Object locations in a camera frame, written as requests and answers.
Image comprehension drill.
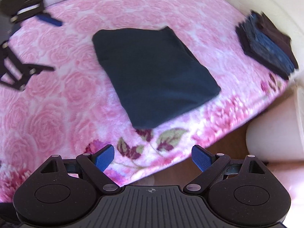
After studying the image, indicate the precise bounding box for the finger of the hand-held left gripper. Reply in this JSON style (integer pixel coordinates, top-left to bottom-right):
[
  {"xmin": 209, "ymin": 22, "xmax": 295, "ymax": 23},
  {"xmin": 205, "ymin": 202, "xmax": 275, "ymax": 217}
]
[
  {"xmin": 0, "ymin": 43, "xmax": 55, "ymax": 92},
  {"xmin": 0, "ymin": 0, "xmax": 63, "ymax": 27}
]

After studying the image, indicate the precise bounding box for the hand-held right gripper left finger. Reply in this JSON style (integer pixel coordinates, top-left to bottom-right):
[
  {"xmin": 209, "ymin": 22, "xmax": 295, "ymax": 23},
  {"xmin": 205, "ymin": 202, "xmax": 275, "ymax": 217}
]
[{"xmin": 40, "ymin": 144, "xmax": 122, "ymax": 193}]

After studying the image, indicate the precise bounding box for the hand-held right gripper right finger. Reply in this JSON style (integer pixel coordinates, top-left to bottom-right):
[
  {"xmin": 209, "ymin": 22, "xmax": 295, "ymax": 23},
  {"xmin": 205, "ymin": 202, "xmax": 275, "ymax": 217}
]
[{"xmin": 183, "ymin": 144, "xmax": 267, "ymax": 193}]

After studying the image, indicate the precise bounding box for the dark teal long-sleeved shirt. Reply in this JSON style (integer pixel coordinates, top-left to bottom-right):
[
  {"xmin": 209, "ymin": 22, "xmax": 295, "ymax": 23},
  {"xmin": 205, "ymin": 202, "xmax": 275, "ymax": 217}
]
[{"xmin": 92, "ymin": 26, "xmax": 222, "ymax": 129}]

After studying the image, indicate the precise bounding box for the stack of folded dark clothes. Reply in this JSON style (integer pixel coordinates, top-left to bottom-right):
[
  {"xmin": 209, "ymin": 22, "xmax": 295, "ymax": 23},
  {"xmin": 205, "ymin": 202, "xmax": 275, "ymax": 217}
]
[{"xmin": 235, "ymin": 11, "xmax": 299, "ymax": 80}]

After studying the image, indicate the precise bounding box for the pink floral blanket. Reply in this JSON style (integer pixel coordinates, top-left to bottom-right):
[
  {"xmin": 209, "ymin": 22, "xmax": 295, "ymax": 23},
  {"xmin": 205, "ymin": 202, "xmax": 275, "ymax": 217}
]
[{"xmin": 0, "ymin": 0, "xmax": 295, "ymax": 202}]

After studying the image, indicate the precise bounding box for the white waste bin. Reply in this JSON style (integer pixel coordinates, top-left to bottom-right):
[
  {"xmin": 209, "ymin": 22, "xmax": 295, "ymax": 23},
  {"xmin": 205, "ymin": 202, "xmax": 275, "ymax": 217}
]
[{"xmin": 246, "ymin": 85, "xmax": 304, "ymax": 164}]

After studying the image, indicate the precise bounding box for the pink curtain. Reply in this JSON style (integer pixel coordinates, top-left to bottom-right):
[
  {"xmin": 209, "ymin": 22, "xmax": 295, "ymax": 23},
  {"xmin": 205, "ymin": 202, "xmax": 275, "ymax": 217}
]
[{"xmin": 268, "ymin": 157, "xmax": 304, "ymax": 209}]

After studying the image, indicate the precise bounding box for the cream padded headboard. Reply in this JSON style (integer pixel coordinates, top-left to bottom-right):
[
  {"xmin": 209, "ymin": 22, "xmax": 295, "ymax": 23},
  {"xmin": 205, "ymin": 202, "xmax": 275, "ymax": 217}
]
[{"xmin": 215, "ymin": 0, "xmax": 304, "ymax": 60}]

